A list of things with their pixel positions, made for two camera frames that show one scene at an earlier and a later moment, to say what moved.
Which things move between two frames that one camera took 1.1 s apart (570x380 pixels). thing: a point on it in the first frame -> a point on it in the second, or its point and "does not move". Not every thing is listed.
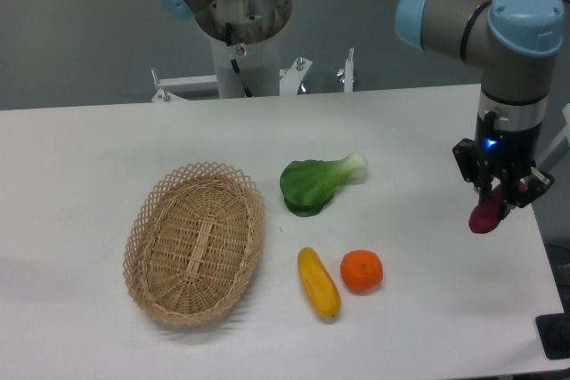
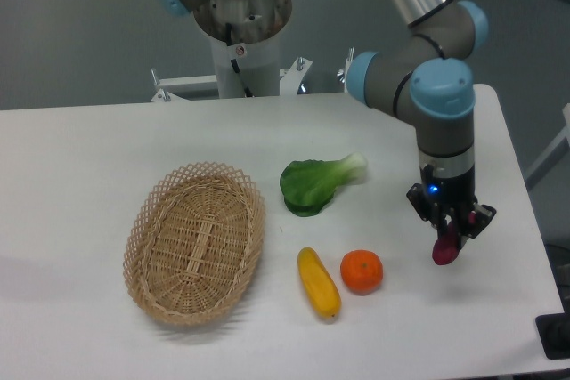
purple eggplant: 484,218 -> 446,248
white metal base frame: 174,88 does not move
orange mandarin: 362,270 does not move
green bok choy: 308,186 does not move
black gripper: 506,145 -> 435,198
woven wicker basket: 193,242 does not move
